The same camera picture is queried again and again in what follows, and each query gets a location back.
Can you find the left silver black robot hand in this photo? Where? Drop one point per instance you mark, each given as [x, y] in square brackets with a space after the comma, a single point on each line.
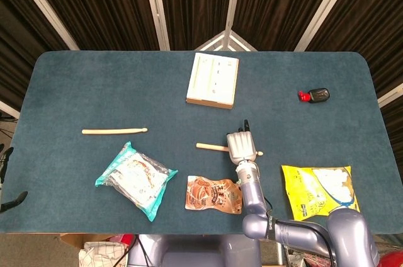
[12, 201]

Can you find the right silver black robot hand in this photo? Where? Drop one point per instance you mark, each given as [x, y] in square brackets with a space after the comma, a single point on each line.
[240, 147]

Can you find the wooden drumstick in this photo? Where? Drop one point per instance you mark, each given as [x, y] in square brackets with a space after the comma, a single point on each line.
[113, 131]
[211, 146]

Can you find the right grey-purple robot arm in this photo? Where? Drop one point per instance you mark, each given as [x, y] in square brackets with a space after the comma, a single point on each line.
[252, 194]

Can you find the orange spout pouch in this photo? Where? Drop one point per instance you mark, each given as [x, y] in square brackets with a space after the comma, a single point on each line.
[211, 196]

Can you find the brown cardboard box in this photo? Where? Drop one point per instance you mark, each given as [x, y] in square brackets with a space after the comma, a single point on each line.
[75, 239]

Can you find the flat white cardboard box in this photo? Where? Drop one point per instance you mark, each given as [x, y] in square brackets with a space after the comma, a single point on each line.
[211, 78]

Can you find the yellow snack bag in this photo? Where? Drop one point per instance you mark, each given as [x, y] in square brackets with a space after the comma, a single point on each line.
[302, 191]

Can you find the black red small device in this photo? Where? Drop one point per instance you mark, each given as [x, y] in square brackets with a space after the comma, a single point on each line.
[319, 94]

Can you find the white checked cloth bag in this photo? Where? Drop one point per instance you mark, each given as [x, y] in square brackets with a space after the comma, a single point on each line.
[100, 254]

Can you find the teal clear snack bag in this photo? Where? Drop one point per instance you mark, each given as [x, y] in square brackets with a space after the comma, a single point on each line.
[138, 182]

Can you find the grey metal table leg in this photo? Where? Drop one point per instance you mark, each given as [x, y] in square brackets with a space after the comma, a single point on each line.
[278, 252]

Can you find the grey-purple robot torso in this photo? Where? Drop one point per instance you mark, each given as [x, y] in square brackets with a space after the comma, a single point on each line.
[195, 251]

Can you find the red plastic bag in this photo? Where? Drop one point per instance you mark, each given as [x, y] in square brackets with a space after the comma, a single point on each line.
[126, 238]

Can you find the blue felt table mat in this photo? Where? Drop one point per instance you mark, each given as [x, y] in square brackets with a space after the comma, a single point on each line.
[94, 90]

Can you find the red round object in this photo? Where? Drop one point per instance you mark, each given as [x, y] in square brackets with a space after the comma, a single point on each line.
[393, 260]

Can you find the dark brown pleated curtain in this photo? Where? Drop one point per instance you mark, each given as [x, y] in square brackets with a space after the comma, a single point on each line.
[110, 2]

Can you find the white triangular frame foot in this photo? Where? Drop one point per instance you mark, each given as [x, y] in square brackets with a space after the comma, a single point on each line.
[225, 40]

